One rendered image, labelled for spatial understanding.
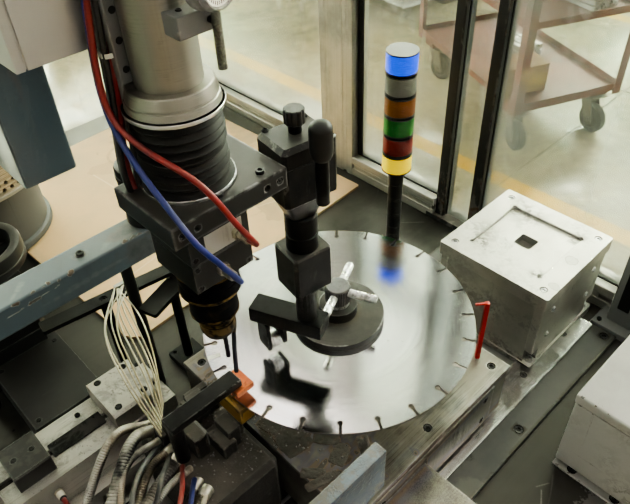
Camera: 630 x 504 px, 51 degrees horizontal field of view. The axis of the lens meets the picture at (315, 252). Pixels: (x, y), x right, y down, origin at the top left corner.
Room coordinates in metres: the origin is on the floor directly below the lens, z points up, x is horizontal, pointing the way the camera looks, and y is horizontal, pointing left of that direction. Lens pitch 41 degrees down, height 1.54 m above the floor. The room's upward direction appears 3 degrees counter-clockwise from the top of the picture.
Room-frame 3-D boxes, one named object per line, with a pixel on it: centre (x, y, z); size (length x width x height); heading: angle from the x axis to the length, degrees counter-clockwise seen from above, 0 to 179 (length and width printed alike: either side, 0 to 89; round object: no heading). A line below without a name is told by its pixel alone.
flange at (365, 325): (0.55, -0.02, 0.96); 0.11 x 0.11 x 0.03
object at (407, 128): (0.83, -0.13, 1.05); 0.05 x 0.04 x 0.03; 42
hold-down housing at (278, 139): (0.48, 0.01, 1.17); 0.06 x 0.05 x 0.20; 123
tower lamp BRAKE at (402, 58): (0.83, -0.13, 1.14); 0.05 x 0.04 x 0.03; 42
